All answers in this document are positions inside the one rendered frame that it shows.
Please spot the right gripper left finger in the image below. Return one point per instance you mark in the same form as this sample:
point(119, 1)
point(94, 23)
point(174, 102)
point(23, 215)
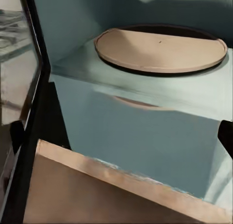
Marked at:
point(12, 136)

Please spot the microwave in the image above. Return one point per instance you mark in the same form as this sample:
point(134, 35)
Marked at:
point(177, 50)

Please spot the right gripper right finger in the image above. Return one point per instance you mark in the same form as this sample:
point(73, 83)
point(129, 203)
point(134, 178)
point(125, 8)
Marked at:
point(225, 135)

